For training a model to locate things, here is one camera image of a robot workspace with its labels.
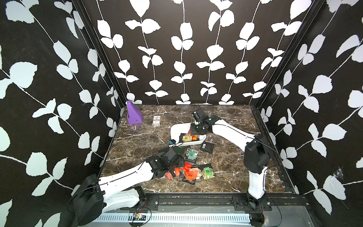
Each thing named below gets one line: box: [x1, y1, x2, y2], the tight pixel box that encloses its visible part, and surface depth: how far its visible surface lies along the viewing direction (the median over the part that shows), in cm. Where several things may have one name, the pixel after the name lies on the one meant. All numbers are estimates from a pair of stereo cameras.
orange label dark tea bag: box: [191, 134, 200, 142], surface depth 101 cm
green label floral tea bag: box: [184, 148, 199, 160], surface depth 94 cm
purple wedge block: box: [126, 100, 144, 125], surface depth 106 cm
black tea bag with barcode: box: [199, 140, 215, 153], surface depth 97 cm
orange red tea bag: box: [184, 168, 199, 182], surface depth 85 cm
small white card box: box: [152, 115, 161, 127], surface depth 110 cm
